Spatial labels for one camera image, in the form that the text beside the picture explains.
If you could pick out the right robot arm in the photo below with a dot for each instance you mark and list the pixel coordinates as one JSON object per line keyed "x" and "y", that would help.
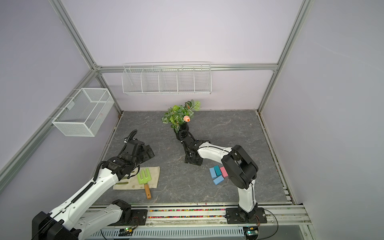
{"x": 240, "y": 167}

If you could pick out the long white wire shelf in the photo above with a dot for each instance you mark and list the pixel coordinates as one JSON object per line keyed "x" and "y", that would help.
{"x": 167, "y": 78}

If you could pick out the black plant vase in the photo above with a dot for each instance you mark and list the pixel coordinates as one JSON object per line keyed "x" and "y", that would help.
{"x": 182, "y": 132}

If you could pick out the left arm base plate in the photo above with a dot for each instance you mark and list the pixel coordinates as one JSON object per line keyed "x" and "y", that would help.
{"x": 133, "y": 217}

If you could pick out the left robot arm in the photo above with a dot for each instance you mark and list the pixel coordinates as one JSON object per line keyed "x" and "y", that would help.
{"x": 65, "y": 222}

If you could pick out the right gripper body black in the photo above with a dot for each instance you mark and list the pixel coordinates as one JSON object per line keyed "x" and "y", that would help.
{"x": 189, "y": 159}

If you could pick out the artificial green plant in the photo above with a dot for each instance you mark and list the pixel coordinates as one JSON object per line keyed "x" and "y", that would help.
{"x": 179, "y": 115}

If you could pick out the teal block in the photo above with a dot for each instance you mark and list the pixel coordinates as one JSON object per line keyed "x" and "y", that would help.
{"x": 217, "y": 171}

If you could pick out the light blue block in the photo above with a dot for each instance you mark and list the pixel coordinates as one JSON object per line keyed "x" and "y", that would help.
{"x": 218, "y": 180}
{"x": 213, "y": 173}

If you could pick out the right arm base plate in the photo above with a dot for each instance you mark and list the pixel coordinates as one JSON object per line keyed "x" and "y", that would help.
{"x": 239, "y": 216}

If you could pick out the white mesh wire basket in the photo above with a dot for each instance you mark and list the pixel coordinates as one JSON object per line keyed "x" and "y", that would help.
{"x": 84, "y": 114}

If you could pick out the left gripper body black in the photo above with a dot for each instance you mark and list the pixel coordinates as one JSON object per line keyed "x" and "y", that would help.
{"x": 144, "y": 156}

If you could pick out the white slotted cable duct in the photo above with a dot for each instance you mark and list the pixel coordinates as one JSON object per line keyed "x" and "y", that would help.
{"x": 169, "y": 233}

